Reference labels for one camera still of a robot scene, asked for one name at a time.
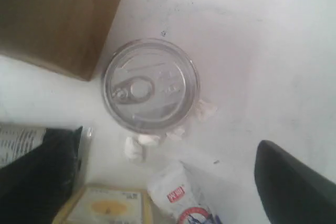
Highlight white marshmallow piece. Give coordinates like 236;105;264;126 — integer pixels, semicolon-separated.
166;126;186;141
124;136;145;163
138;135;160;146

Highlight yellow millet bottle white cap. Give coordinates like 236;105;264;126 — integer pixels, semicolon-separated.
52;183;169;224

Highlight brown paper bag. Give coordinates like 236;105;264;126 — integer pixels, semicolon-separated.
1;0;121;81

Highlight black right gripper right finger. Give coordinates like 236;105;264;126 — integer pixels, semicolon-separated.
254;140;335;223

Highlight dark can pull-tab lid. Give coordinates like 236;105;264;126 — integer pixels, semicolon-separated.
101;38;200;135

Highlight small blue white packet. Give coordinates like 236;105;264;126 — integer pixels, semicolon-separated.
147;161;222;223

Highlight long dark noodle package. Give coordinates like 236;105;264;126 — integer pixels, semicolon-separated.
1;123;94;179

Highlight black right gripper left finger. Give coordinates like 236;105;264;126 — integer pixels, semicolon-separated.
1;138;75;223

